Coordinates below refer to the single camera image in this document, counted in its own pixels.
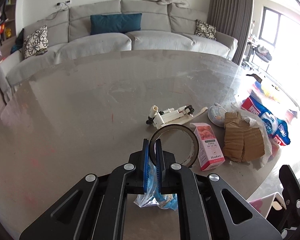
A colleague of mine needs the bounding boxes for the clear plastic bag of wrappers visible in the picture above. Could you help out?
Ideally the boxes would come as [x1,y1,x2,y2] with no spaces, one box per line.
[241,74,298,146]

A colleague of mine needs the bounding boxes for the right floral cushion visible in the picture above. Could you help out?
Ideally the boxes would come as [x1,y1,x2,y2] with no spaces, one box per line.
[194,20,217,40]

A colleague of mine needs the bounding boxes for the left floral cushion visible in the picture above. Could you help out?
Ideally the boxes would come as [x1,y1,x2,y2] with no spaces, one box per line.
[23,25,49,59]

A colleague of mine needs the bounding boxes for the brown tape roll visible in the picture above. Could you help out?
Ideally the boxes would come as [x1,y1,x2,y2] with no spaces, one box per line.
[149,124,199,167]

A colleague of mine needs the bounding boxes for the brown curtain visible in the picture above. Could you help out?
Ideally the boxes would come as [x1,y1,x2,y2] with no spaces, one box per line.
[207,0,254,65]

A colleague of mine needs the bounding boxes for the pink white carton box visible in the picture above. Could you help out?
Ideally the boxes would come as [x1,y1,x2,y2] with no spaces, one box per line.
[190,123,225,171]

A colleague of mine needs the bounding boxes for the grey sectional sofa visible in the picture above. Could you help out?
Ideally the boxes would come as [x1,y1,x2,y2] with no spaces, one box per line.
[0,0,238,101]

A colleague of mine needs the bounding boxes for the white toy building-block model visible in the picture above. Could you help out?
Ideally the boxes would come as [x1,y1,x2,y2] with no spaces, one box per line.
[146,105,207,129]

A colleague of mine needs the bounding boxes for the floral cushion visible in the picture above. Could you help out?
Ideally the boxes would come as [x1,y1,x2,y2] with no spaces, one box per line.
[23,25,49,59]
[194,20,217,40]

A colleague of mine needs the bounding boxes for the torn brown cardboard piece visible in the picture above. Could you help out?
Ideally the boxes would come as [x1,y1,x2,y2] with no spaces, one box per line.
[222,112,265,163]

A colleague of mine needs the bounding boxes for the teal cushion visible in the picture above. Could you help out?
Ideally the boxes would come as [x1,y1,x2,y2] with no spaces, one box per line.
[90,13,142,35]

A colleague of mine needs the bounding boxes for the clear zip bag blue contents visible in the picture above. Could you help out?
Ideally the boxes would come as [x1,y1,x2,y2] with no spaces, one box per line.
[134,163,178,211]

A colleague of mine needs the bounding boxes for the round cartoon bear tin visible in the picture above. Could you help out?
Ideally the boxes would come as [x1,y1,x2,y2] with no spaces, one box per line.
[207,103,227,127]

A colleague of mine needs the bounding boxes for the grey plush toy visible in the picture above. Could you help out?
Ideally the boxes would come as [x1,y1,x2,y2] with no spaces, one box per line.
[149,0,190,8]

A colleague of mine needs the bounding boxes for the office chair with clothes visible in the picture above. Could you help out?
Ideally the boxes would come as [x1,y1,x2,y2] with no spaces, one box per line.
[249,43,273,72]

